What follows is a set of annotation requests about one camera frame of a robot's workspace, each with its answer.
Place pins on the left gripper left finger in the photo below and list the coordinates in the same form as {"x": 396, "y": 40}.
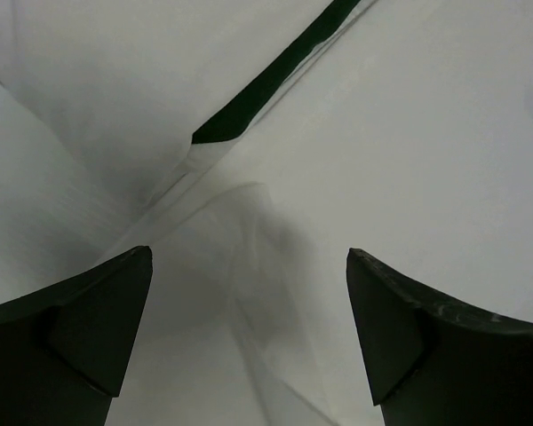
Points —
{"x": 65, "y": 349}

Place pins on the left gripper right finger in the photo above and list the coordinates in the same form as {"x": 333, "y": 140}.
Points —
{"x": 431, "y": 359}

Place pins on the white t-shirt red print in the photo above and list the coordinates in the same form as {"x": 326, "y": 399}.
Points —
{"x": 410, "y": 138}

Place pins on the folded Charlie Brown t-shirt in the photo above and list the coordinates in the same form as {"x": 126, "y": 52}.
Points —
{"x": 144, "y": 92}

